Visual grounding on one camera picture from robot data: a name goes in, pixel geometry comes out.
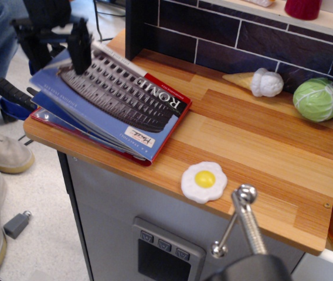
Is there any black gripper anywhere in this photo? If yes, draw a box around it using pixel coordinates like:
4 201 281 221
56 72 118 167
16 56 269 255
11 1 92 75

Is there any Rome spiral-bound book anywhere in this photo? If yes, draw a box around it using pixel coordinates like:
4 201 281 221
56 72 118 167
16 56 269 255
30 42 192 166

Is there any blue bar clamp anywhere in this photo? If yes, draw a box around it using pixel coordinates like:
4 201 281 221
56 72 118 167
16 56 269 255
0 54 53 122

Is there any beige shoe upper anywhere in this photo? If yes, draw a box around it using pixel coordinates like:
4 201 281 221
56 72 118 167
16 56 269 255
0 134 35 174

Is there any small grey block with knob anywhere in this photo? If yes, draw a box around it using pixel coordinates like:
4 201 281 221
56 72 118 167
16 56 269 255
4 210 32 239

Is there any grey toy oven cabinet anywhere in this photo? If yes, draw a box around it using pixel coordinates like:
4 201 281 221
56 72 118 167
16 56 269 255
59 153 303 280

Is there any toy fried egg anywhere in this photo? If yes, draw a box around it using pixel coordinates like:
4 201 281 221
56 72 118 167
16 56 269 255
181 162 227 204

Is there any toy ice cream cone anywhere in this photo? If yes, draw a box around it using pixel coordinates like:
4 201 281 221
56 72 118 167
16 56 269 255
222 68 284 97

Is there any red cup on shelf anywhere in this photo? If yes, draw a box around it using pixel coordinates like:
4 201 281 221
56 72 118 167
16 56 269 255
284 0 322 20

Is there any toy green cabbage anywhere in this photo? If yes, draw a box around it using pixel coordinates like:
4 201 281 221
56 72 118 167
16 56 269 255
293 78 333 122

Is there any wooden upper shelf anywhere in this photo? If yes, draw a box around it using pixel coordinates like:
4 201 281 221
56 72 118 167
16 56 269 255
208 0 333 36

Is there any black cable on floor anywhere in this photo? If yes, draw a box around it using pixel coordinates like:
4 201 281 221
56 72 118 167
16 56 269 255
89 0 126 50

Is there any black side panel post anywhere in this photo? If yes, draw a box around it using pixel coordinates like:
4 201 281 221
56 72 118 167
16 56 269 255
125 0 159 60

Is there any metal clamp screw handle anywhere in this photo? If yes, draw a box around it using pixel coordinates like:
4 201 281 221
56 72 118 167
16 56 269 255
211 184 268 259

